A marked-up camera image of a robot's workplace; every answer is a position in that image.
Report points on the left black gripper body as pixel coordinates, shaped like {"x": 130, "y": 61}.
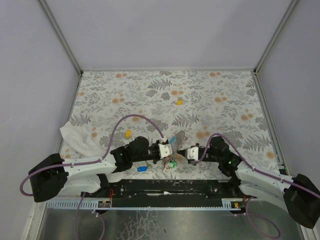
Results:
{"x": 156, "y": 146}

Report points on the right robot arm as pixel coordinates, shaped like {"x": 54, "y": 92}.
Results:
{"x": 297, "y": 195}

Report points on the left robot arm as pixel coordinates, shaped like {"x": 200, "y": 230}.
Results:
{"x": 57, "y": 176}

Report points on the blue tag key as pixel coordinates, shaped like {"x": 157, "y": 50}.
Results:
{"x": 144, "y": 168}

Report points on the yellow tag key near left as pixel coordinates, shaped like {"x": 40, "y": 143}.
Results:
{"x": 128, "y": 133}

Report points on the yellow tag key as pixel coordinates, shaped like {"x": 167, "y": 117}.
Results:
{"x": 128, "y": 133}
{"x": 178, "y": 101}

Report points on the floral table mat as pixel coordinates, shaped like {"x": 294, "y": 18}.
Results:
{"x": 224, "y": 102}

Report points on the yellow tag key far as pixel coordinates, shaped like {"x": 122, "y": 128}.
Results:
{"x": 178, "y": 101}

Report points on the white cloth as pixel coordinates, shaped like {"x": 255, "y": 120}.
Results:
{"x": 80, "y": 139}

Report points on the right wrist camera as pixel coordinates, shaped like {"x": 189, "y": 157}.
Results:
{"x": 192, "y": 153}

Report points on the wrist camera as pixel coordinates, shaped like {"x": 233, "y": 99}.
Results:
{"x": 165, "y": 150}
{"x": 192, "y": 153}

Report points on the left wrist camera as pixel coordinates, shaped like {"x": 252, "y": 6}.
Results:
{"x": 165, "y": 150}

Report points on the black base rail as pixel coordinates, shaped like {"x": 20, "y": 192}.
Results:
{"x": 141, "y": 193}

